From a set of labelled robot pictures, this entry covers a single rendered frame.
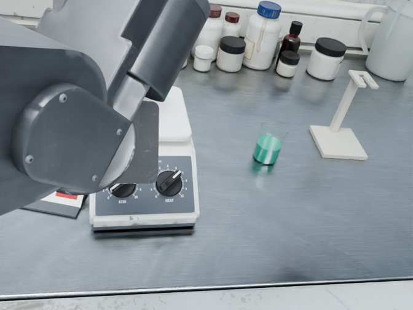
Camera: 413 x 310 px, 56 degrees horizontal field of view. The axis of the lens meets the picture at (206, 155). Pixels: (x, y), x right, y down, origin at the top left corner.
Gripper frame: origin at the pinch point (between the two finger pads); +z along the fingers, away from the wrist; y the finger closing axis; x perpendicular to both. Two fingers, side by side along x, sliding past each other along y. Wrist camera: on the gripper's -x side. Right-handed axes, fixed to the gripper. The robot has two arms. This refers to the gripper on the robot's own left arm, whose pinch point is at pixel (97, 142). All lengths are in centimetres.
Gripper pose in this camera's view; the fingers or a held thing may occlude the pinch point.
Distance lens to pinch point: 39.9
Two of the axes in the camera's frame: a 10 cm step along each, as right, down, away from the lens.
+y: -9.7, -0.1, -2.3
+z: -2.3, -0.2, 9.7
